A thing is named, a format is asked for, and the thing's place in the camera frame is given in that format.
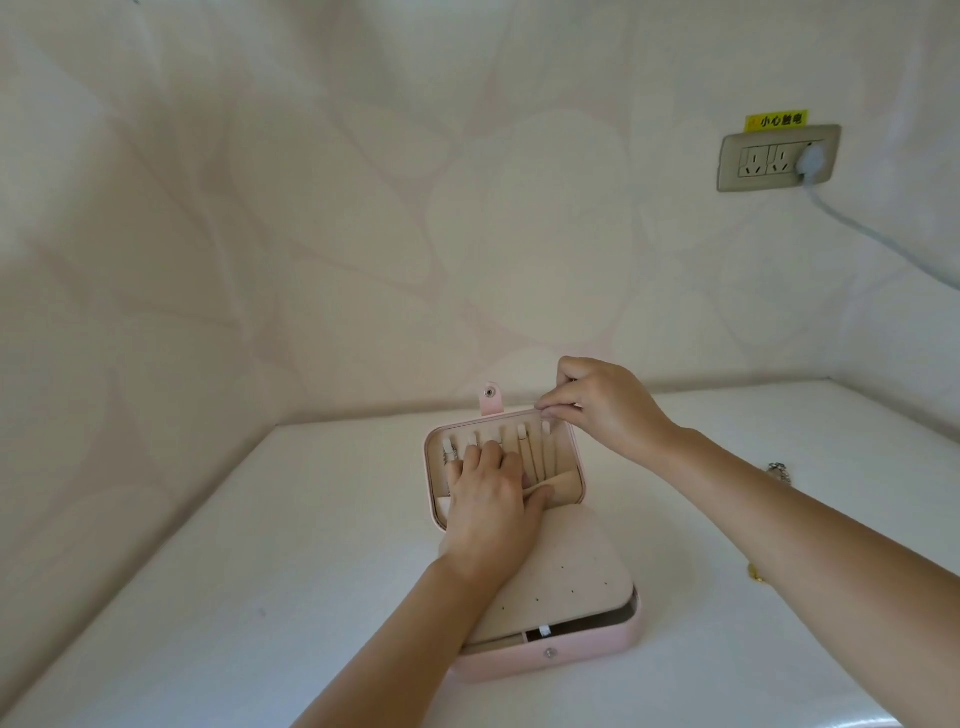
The person's right hand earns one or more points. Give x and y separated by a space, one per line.
611 412

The yellow warning sticker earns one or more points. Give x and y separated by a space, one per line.
776 120

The beige wall socket plate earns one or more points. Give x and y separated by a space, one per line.
757 161

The gold jewelry piece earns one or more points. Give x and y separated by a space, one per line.
756 574

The person's right forearm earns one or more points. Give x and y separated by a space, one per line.
810 555

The person's right thumb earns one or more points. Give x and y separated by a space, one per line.
562 418

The person's left thumb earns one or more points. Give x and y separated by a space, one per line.
538 499

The person's left middle finger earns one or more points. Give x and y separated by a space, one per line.
492 456

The pink jewelry box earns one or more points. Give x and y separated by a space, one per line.
577 570

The person's left forearm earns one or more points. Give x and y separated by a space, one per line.
405 645

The white power plug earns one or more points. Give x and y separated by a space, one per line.
811 161

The person's left hand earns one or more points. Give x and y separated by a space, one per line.
487 514

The person's left little finger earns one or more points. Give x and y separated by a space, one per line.
454 475

